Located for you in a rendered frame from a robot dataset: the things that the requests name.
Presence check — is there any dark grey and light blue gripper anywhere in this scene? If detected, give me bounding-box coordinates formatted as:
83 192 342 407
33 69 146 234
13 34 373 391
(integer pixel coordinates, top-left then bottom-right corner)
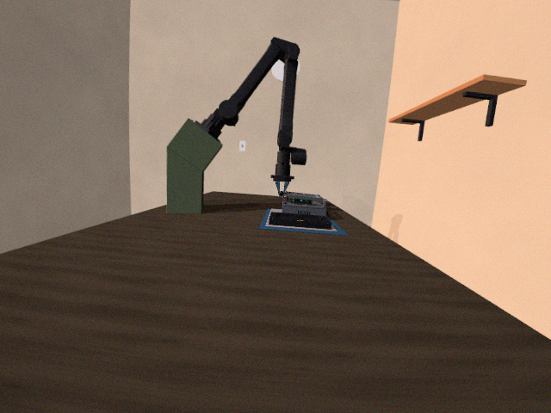
270 163 294 198

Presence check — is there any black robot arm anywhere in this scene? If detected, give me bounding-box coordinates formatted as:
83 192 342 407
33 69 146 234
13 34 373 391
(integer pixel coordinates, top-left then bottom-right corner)
195 37 306 165

